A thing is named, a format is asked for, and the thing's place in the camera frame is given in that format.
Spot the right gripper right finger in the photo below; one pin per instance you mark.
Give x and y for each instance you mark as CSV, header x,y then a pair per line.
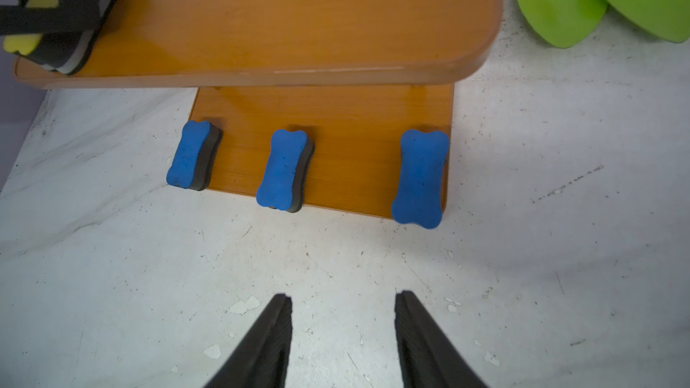
x,y
427,357

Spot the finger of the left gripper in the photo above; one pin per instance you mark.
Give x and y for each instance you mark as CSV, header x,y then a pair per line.
x,y
66,16

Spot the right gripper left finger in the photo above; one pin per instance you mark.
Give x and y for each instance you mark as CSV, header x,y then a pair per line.
x,y
262,356

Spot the yellow eraser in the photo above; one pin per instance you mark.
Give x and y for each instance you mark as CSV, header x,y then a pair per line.
x,y
60,52

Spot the blue eraser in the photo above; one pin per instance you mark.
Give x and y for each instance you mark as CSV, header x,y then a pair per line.
x,y
283,183
418,198
195,155

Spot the orange wooden two-tier shelf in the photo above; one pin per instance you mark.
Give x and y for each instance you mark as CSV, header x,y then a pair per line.
x,y
353,74

